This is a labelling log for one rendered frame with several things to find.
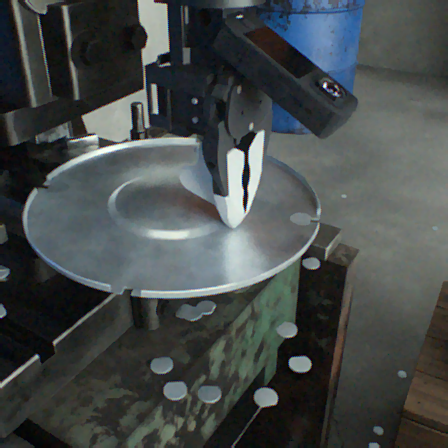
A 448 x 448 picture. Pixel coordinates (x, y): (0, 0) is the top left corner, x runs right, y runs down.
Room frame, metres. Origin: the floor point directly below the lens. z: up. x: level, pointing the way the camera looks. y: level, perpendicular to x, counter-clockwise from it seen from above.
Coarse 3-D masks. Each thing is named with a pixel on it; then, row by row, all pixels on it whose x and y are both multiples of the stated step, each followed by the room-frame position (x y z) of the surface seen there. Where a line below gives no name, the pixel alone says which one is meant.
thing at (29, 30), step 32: (0, 0) 0.47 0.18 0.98; (32, 0) 0.46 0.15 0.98; (64, 0) 0.49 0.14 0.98; (96, 0) 0.50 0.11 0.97; (128, 0) 0.54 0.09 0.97; (0, 32) 0.47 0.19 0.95; (32, 32) 0.47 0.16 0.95; (64, 32) 0.47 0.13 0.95; (96, 32) 0.50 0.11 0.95; (128, 32) 0.52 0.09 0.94; (0, 64) 0.48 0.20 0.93; (32, 64) 0.47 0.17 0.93; (64, 64) 0.47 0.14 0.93; (96, 64) 0.48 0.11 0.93; (128, 64) 0.53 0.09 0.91; (0, 96) 0.48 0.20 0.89; (32, 96) 0.47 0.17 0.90; (64, 96) 0.47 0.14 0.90
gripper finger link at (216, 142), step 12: (216, 120) 0.40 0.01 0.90; (216, 132) 0.40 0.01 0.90; (204, 144) 0.40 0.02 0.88; (216, 144) 0.39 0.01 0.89; (228, 144) 0.41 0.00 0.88; (204, 156) 0.40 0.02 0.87; (216, 156) 0.39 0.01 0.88; (216, 168) 0.39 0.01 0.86; (216, 180) 0.40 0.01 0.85; (216, 192) 0.41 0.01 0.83; (228, 192) 0.41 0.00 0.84
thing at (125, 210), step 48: (144, 144) 0.61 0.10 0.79; (192, 144) 0.62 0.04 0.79; (96, 192) 0.49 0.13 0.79; (144, 192) 0.49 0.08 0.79; (192, 192) 0.49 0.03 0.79; (288, 192) 0.50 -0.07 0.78; (48, 240) 0.41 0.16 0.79; (96, 240) 0.41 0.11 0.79; (144, 240) 0.41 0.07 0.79; (192, 240) 0.41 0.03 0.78; (240, 240) 0.41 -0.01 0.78; (288, 240) 0.41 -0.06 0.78; (144, 288) 0.34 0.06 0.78; (192, 288) 0.34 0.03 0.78
